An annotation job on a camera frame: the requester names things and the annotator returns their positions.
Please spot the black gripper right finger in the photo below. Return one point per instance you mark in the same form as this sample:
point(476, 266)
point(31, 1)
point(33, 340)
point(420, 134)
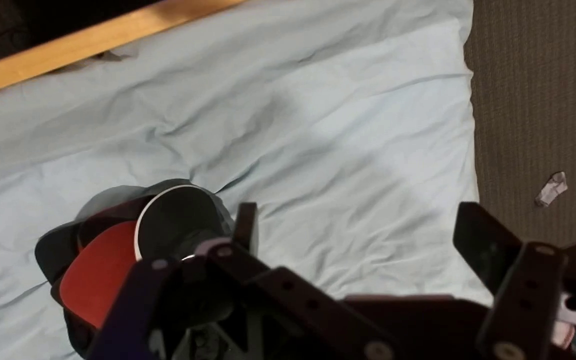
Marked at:
point(489, 246)

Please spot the black cap with red underbrim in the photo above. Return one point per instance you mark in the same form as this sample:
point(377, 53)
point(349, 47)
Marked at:
point(99, 281)

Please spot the plain black cap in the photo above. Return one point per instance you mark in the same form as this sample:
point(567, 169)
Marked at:
point(181, 222)

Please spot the white paper scrap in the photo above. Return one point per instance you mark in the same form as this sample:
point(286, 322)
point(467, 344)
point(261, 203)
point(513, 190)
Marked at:
point(553, 188)

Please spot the light blue bed sheet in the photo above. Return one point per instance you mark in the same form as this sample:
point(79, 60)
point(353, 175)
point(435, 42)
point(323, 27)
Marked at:
point(300, 132)

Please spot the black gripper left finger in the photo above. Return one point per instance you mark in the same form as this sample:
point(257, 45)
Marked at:
point(245, 226)

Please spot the wooden bed footboard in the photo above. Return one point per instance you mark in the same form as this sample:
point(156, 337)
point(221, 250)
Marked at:
point(68, 50)

